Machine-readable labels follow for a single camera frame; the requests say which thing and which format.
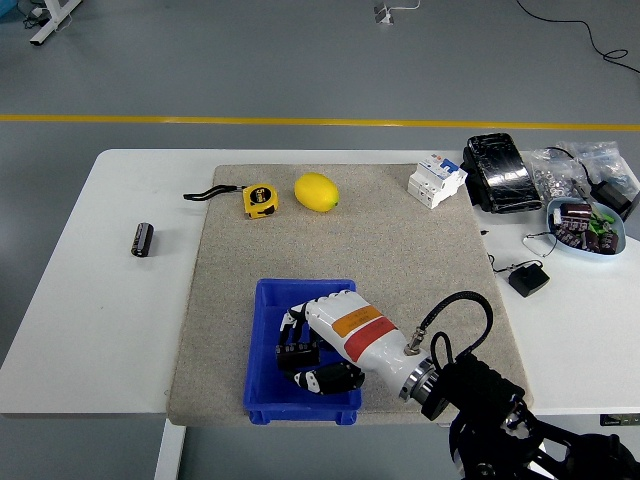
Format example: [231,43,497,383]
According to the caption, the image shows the black wrapped device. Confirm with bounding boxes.
[459,132,544,215]

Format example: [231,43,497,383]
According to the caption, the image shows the black cylindrical battery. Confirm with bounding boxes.
[130,222,155,259]

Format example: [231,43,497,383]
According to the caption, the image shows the table height control panel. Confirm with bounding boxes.
[599,413,640,428]

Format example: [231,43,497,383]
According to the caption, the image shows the small black power adapter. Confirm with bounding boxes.
[507,263,551,299]

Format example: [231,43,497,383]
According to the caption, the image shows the black floor cable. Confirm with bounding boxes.
[514,0,640,76]

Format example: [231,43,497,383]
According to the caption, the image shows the blue plastic box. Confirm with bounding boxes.
[242,278,363,428]

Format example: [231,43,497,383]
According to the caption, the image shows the grey-brown mat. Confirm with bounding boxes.
[166,163,535,427]

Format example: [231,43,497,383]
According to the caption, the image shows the thin black adapter cable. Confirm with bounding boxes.
[486,253,527,276]

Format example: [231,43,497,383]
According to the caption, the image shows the plastic bag of blue parts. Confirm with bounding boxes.
[555,139,627,187]

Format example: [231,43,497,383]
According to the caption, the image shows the thin wire loop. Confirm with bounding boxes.
[522,232,559,259]

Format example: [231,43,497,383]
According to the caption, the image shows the plastic bag of metal nuts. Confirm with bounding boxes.
[528,147,590,202]

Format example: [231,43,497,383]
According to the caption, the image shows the white circuit breaker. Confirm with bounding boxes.
[406,153,469,211]

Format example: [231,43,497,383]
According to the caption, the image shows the white desk frame leg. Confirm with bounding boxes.
[28,0,84,49]

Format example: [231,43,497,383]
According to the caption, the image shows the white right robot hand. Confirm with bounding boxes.
[277,288,432,397]

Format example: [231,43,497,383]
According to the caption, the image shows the light blue bowl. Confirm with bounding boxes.
[545,198,629,262]

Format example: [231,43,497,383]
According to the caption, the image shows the green plastic parts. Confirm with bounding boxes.
[588,211,617,235]

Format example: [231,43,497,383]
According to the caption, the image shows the white table leg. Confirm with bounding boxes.
[153,417,187,480]

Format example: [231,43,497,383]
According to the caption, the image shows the yellow tape measure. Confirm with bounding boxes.
[182,183,280,221]

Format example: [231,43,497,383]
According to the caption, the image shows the dark brown cylindrical battery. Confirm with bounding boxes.
[555,219,585,249]
[596,230,621,256]
[274,340,322,372]
[558,200,595,224]

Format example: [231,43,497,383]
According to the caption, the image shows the yellow lemon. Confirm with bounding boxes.
[293,171,341,214]

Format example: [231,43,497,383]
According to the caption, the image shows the large black power adapter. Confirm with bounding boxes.
[590,178,640,222]

